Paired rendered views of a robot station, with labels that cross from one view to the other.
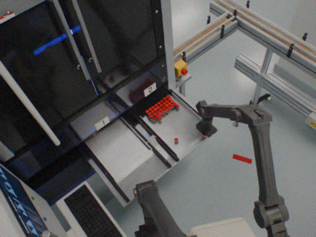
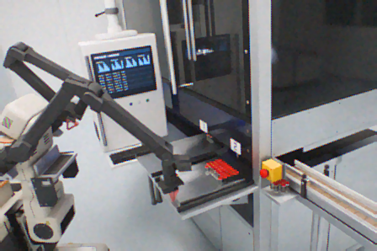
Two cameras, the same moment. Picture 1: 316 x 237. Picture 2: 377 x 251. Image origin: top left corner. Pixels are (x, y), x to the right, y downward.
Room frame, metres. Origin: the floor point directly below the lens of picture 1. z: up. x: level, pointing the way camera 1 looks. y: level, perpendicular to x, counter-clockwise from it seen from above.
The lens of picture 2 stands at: (1.11, -1.36, 1.70)
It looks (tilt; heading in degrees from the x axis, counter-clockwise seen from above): 22 degrees down; 99
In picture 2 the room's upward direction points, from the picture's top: 6 degrees counter-clockwise
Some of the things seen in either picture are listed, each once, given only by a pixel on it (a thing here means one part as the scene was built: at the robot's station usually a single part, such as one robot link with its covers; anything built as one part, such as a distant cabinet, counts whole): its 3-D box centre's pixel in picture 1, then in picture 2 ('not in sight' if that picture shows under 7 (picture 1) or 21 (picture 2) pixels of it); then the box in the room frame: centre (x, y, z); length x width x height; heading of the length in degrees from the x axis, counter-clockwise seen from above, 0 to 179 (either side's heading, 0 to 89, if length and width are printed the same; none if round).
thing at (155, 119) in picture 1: (164, 113); (216, 173); (1.02, -0.05, 0.90); 0.18 x 0.02 x 0.05; 122
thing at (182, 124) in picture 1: (174, 122); (201, 179); (0.95, -0.09, 0.90); 0.34 x 0.26 x 0.04; 32
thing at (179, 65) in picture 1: (179, 67); (273, 169); (1.28, -0.18, 0.99); 0.08 x 0.07 x 0.07; 32
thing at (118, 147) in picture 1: (116, 144); (192, 148); (0.86, 0.26, 0.90); 0.34 x 0.26 x 0.04; 32
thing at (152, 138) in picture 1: (159, 146); not in sight; (0.80, 0.02, 0.91); 0.14 x 0.03 x 0.06; 32
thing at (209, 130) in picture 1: (206, 125); (170, 178); (0.83, -0.25, 1.01); 0.10 x 0.07 x 0.07; 32
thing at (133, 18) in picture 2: not in sight; (135, 34); (0.30, 1.35, 1.50); 0.48 x 0.01 x 0.59; 122
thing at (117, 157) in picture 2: (93, 219); (140, 151); (0.49, 0.42, 0.82); 0.40 x 0.14 x 0.02; 32
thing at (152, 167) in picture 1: (147, 137); (194, 168); (0.90, 0.08, 0.87); 0.70 x 0.48 x 0.02; 122
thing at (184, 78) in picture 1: (177, 75); (282, 192); (1.32, -0.17, 0.87); 0.14 x 0.13 x 0.02; 32
